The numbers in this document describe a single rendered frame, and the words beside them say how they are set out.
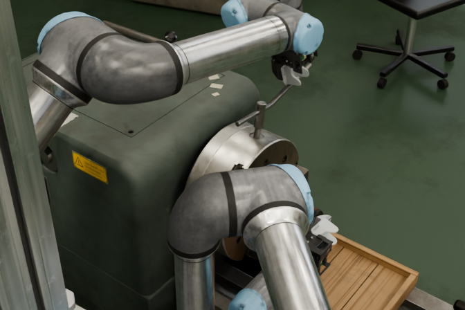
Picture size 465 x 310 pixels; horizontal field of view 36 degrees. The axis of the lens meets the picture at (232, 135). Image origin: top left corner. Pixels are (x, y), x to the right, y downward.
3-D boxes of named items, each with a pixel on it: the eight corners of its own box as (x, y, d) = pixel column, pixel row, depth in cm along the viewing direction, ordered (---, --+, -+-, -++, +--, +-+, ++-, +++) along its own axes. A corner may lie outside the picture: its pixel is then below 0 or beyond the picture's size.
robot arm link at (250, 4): (251, 18, 141) (290, -10, 145) (213, 0, 148) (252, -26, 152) (257, 49, 146) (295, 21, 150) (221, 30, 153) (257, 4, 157)
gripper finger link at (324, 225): (347, 225, 165) (326, 248, 159) (325, 214, 168) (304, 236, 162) (349, 215, 164) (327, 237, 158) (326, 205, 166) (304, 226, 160)
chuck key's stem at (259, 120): (256, 150, 168) (263, 105, 163) (248, 147, 169) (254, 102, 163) (261, 147, 169) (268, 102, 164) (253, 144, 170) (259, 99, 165)
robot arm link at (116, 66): (118, 69, 109) (331, 6, 138) (79, 43, 116) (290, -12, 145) (118, 134, 115) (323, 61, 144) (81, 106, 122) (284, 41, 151)
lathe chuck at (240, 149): (187, 266, 172) (198, 150, 158) (261, 215, 196) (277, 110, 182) (216, 283, 168) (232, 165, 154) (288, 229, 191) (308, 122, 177)
